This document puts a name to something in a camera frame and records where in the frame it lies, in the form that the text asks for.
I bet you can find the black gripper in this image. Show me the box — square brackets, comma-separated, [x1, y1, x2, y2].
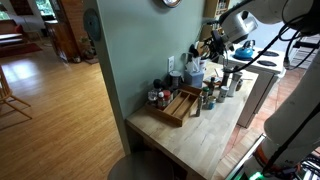
[202, 29, 230, 65]

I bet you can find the black cooking spoon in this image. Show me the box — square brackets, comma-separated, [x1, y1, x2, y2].
[188, 44, 200, 60]

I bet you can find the dark wooden spoon rest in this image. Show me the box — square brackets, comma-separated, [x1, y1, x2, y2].
[203, 79, 223, 89]

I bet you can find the white utensil crock orange print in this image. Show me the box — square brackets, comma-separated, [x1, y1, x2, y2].
[191, 56, 208, 73]

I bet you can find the steel pepper grinder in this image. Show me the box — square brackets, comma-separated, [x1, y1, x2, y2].
[221, 66, 233, 88]

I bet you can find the blue kettle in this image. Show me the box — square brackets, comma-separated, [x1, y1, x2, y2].
[233, 39, 257, 62]

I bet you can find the blue tissue box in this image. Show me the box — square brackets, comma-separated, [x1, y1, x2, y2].
[183, 61, 205, 88]

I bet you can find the small dark sauce bottle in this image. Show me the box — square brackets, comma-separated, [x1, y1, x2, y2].
[208, 76, 216, 96]

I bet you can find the glass steel salt grinder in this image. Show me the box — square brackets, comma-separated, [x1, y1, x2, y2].
[227, 70, 244, 98]

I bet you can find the black lid jar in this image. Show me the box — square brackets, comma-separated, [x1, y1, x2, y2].
[235, 78, 244, 92]

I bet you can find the green cap spice bottle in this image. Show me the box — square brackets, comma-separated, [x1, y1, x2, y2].
[201, 86, 210, 104]

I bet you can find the black canister white lid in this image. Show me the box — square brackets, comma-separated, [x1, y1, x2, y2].
[168, 70, 184, 91]

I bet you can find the blue label glass jar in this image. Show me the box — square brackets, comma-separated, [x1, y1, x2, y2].
[206, 95, 217, 110]

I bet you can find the black stove burner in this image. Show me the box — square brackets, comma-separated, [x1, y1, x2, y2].
[258, 49, 280, 58]
[256, 59, 278, 68]

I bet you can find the slim steel cylinder mill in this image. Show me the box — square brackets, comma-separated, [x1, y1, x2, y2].
[195, 94, 204, 118]

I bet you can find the white kitchen stove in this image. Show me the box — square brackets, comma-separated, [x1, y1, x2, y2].
[218, 43, 288, 129]

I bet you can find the small spice jar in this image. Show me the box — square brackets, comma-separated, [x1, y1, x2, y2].
[162, 89, 173, 106]

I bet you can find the black cap spice bottle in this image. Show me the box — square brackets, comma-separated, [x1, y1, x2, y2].
[152, 78, 163, 93]

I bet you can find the wooden cutlery tray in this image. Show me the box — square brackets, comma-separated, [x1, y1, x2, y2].
[144, 84, 203, 128]

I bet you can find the clear glass spice bottle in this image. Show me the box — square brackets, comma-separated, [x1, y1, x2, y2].
[147, 88, 159, 107]

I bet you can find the white slatted cabinet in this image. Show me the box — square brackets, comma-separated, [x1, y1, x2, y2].
[288, 33, 320, 72]

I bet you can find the tall wooden cabinet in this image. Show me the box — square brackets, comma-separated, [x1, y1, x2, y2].
[44, 0, 84, 64]

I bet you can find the living room window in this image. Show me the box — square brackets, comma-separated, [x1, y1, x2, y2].
[34, 0, 56, 18]

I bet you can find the red floor rug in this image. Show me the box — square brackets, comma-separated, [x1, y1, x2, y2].
[0, 42, 43, 58]

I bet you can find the sofa with red cushion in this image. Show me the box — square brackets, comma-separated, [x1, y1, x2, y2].
[0, 19, 26, 48]

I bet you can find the wooden spindle chair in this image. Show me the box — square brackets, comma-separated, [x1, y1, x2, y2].
[0, 64, 33, 121]

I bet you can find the wooden wall shelf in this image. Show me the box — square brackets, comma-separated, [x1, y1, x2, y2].
[201, 0, 231, 44]

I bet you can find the white wall outlet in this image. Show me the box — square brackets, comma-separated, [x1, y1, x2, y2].
[167, 55, 175, 73]

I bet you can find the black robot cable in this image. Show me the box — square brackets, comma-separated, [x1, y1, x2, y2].
[229, 0, 320, 75]

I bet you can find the round wall clock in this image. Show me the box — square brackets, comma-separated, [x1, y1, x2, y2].
[161, 0, 183, 9]

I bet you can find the metal robot stand frame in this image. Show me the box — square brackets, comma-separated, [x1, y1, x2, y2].
[225, 133, 320, 180]

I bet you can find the round dark wall plate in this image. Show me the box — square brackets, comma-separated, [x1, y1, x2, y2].
[82, 8, 102, 43]

